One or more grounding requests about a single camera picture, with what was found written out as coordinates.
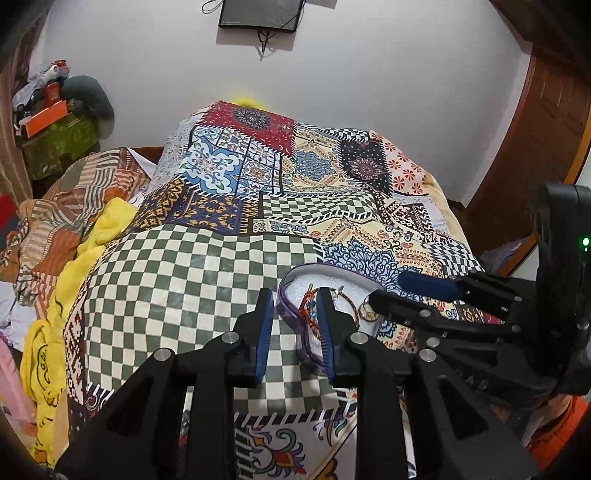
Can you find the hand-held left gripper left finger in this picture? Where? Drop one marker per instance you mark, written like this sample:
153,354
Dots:
264,332

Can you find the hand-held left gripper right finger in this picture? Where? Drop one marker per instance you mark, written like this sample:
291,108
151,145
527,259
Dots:
325,332

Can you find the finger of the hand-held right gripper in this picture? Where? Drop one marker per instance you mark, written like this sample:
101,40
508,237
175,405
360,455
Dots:
427,281
401,309

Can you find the purple heart-shaped jewelry box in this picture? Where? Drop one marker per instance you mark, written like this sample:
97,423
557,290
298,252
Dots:
295,288

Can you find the patchwork printed blanket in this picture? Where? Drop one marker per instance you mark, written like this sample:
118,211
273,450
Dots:
194,258

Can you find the brown wooden door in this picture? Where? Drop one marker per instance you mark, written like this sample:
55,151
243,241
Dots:
540,138

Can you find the yellow cloth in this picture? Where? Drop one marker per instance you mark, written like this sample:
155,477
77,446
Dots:
69,286

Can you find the yellow pillow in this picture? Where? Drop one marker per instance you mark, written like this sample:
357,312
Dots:
247,102

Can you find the orange striped blanket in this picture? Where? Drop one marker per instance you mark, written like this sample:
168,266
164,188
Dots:
60,217

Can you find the pink plush toy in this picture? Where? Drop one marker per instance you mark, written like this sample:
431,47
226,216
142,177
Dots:
11,383

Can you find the green cabinet with clutter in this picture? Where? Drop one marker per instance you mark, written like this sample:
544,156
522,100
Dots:
60,147

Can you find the red and grey box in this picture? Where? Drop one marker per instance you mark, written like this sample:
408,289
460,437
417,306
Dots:
7,221

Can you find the grey-green cushion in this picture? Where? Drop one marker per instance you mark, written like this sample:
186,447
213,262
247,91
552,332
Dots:
92,99

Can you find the orange box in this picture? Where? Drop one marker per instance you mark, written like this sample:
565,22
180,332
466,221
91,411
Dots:
44,119

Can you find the small red box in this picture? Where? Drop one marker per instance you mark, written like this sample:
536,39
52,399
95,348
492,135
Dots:
53,93

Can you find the brown striped curtain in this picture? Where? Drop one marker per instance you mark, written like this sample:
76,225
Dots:
18,115

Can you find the pile of clothes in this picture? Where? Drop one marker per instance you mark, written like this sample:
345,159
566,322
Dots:
34,87

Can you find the small black wall monitor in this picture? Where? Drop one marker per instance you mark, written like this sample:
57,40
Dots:
261,13

